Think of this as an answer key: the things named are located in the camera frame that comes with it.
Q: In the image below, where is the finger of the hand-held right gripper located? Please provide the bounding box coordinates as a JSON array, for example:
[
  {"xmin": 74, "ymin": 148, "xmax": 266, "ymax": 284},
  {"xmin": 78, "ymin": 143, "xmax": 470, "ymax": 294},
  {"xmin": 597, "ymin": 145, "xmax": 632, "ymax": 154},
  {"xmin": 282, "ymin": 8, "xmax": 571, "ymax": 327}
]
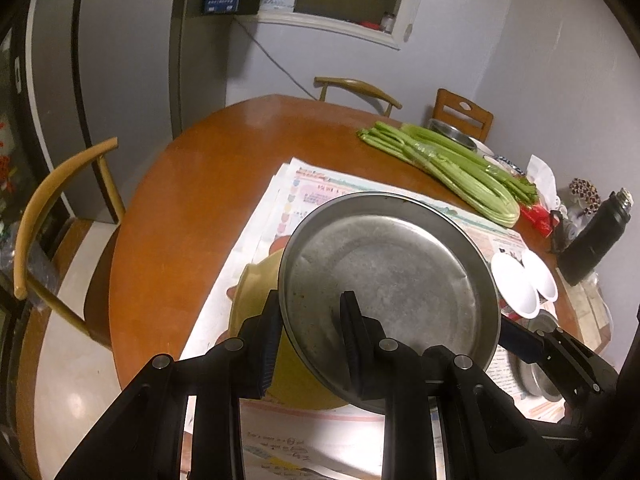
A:
[{"xmin": 499, "ymin": 317, "xmax": 618, "ymax": 403}]

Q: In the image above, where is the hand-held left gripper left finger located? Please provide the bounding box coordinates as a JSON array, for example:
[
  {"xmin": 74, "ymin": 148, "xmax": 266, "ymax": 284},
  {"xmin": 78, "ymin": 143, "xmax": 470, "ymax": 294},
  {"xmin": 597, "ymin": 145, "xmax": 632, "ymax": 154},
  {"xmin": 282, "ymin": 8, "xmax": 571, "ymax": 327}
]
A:
[{"xmin": 52, "ymin": 290, "xmax": 286, "ymax": 480}]

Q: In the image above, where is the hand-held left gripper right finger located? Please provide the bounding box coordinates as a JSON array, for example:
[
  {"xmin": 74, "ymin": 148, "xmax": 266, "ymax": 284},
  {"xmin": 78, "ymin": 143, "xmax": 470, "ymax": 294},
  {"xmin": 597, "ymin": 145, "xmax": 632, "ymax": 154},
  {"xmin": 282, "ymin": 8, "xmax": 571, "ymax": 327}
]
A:
[{"xmin": 340, "ymin": 291, "xmax": 546, "ymax": 480}]

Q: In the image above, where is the stainless steel bowl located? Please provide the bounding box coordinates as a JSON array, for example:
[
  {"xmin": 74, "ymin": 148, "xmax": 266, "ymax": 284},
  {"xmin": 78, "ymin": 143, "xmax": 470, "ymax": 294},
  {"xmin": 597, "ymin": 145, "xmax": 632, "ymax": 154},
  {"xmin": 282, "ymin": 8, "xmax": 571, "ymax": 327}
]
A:
[{"xmin": 516, "ymin": 309, "xmax": 565, "ymax": 404}]

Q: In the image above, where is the yellow shell-shaped plate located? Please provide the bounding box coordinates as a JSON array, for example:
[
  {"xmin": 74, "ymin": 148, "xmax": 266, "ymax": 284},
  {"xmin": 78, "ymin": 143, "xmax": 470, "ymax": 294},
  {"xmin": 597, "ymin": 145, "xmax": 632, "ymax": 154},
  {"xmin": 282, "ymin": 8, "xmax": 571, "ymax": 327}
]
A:
[{"xmin": 228, "ymin": 249, "xmax": 352, "ymax": 411}]

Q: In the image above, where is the orange bear-shaped plate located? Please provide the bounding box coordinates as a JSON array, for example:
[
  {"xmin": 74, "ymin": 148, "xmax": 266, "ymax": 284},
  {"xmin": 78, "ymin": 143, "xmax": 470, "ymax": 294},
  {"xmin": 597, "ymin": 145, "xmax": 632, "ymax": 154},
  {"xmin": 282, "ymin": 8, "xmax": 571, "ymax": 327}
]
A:
[{"xmin": 215, "ymin": 237, "xmax": 292, "ymax": 346}]

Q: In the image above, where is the round metal plate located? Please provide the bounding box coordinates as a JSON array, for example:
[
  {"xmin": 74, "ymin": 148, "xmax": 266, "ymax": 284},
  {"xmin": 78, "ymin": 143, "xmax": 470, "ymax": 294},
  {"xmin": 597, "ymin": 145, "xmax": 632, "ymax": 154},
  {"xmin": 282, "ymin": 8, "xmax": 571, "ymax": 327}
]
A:
[{"xmin": 277, "ymin": 192, "xmax": 502, "ymax": 414}]

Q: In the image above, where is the large red paper bowl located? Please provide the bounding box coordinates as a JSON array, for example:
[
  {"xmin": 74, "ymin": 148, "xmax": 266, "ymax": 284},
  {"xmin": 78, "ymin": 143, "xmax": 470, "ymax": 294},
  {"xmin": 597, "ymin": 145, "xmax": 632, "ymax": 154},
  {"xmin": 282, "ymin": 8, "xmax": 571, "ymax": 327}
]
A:
[{"xmin": 490, "ymin": 252, "xmax": 541, "ymax": 319}]

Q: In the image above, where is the small red paper bowl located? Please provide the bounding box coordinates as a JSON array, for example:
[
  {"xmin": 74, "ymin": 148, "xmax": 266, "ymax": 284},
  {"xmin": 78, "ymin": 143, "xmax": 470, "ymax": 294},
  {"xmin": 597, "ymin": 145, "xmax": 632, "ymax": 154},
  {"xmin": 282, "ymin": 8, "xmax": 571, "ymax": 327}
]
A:
[{"xmin": 521, "ymin": 248, "xmax": 559, "ymax": 304}]

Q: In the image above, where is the black thermos bottle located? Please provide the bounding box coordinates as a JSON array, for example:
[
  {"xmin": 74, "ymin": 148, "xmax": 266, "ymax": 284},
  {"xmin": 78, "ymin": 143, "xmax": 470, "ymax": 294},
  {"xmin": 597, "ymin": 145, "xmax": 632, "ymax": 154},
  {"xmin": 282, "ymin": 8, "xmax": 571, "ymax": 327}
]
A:
[{"xmin": 557, "ymin": 187, "xmax": 634, "ymax": 287}]

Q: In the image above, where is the newspaper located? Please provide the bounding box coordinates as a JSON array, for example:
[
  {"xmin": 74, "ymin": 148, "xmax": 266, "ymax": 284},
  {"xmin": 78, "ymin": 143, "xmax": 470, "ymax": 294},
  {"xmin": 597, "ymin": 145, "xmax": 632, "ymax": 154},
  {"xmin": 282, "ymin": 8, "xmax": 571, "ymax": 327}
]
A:
[{"xmin": 179, "ymin": 157, "xmax": 577, "ymax": 480}]

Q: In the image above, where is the patterned jar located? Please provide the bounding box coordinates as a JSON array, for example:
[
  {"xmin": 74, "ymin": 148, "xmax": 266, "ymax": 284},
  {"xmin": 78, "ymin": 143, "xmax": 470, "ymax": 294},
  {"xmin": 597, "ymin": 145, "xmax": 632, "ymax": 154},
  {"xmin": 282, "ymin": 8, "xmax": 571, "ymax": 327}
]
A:
[{"xmin": 569, "ymin": 178, "xmax": 602, "ymax": 211}]

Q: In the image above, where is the white tissue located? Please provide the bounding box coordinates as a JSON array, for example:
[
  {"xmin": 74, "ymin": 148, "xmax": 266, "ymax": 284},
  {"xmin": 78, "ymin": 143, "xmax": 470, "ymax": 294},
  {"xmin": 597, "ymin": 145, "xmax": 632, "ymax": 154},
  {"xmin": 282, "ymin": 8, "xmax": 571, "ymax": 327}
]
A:
[{"xmin": 526, "ymin": 154, "xmax": 559, "ymax": 207}]

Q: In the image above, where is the celery bunch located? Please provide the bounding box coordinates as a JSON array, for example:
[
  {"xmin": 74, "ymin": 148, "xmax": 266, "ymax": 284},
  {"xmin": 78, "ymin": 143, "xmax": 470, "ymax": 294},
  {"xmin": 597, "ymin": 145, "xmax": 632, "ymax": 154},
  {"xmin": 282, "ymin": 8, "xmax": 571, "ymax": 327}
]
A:
[{"xmin": 356, "ymin": 121, "xmax": 539, "ymax": 229}]

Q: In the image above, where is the white patterned dish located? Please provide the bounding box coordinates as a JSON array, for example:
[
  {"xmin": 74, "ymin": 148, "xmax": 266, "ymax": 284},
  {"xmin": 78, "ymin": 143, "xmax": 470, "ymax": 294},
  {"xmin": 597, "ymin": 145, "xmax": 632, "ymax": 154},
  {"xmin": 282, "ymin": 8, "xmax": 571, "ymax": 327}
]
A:
[{"xmin": 470, "ymin": 144, "xmax": 527, "ymax": 177}]

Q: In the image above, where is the metal basin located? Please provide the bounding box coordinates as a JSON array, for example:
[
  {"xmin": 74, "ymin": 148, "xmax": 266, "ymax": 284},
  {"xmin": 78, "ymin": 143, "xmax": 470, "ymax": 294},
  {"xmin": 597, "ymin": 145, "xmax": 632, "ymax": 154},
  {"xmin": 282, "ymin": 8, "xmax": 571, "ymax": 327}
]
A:
[{"xmin": 426, "ymin": 118, "xmax": 479, "ymax": 154}]

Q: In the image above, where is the curved-back wooden chair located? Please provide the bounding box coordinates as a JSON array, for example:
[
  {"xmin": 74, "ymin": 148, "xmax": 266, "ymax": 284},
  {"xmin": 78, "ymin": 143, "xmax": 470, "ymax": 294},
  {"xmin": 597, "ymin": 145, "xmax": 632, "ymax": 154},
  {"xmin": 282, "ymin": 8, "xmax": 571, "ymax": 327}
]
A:
[
  {"xmin": 313, "ymin": 77, "xmax": 404, "ymax": 117},
  {"xmin": 13, "ymin": 137, "xmax": 127, "ymax": 352}
]

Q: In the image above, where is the slat-back wooden chair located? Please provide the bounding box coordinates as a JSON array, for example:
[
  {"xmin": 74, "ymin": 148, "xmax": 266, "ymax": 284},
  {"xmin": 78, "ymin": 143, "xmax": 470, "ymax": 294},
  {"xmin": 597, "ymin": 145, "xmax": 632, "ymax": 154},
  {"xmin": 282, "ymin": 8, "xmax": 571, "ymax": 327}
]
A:
[{"xmin": 432, "ymin": 88, "xmax": 495, "ymax": 144}]

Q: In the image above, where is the grey refrigerator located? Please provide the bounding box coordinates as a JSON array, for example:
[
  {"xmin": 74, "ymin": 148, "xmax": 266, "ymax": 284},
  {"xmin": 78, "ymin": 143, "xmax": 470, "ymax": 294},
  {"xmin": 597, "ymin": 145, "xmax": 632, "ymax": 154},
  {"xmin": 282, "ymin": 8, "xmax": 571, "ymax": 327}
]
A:
[{"xmin": 0, "ymin": 0, "xmax": 181, "ymax": 241}]

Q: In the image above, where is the black strap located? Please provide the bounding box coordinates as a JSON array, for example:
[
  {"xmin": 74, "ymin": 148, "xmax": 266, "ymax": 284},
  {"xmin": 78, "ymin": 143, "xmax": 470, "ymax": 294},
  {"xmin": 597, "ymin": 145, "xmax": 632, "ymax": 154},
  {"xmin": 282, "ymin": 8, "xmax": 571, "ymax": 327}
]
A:
[{"xmin": 547, "ymin": 209, "xmax": 576, "ymax": 256}]

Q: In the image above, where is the black cable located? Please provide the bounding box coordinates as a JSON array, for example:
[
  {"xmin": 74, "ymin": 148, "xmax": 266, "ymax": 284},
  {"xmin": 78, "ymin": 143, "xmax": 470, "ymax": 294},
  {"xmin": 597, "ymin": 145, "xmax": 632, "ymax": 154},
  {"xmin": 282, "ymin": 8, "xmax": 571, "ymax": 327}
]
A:
[{"xmin": 234, "ymin": 16, "xmax": 322, "ymax": 102}]

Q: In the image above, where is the white window frame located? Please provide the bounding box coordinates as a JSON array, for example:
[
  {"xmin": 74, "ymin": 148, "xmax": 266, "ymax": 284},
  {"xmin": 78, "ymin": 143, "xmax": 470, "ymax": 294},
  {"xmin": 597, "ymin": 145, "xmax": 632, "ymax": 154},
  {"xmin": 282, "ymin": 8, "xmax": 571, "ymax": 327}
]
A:
[{"xmin": 257, "ymin": 0, "xmax": 417, "ymax": 51}]

